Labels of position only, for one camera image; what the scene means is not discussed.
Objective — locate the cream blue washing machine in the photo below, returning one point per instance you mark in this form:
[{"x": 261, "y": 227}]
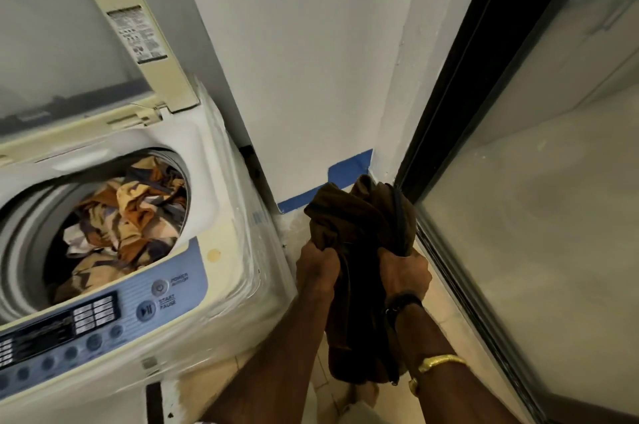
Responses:
[{"x": 234, "y": 259}]

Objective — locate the person's right foot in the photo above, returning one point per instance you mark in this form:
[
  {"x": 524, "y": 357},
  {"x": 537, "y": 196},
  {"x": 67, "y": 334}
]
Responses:
[{"x": 367, "y": 391}]

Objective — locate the glass-windowed washing machine lid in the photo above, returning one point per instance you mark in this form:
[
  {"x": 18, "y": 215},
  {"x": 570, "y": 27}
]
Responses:
[{"x": 150, "y": 19}]

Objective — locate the person's right hand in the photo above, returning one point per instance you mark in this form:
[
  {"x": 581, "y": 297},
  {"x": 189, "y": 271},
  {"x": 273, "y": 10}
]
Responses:
[{"x": 404, "y": 271}]

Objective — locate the cream trousers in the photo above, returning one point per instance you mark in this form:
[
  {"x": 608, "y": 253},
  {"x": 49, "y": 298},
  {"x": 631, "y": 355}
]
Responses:
[{"x": 357, "y": 414}]

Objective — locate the gold bangle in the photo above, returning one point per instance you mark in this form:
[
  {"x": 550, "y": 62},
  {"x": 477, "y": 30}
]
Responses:
[{"x": 439, "y": 363}]

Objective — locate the brown garment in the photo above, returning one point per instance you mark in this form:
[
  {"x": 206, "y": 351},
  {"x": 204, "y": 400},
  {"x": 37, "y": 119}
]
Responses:
[{"x": 359, "y": 239}]

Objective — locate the person's left hand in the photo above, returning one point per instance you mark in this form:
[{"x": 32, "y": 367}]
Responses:
[{"x": 317, "y": 266}]

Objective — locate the black framed glass door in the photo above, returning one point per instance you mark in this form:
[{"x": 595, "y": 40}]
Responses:
[{"x": 464, "y": 89}]

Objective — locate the orange patterned bedsheet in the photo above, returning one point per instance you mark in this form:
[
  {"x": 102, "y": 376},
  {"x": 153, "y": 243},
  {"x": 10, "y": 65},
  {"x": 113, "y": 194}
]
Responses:
[{"x": 135, "y": 209}]

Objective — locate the person's left forearm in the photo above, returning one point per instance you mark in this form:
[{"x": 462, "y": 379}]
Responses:
[{"x": 279, "y": 359}]

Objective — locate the person's right forearm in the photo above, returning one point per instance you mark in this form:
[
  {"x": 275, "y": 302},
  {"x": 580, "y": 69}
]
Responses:
[{"x": 444, "y": 379}]

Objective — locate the black thread wristband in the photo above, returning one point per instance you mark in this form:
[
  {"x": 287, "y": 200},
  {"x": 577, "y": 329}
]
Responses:
[{"x": 402, "y": 304}]

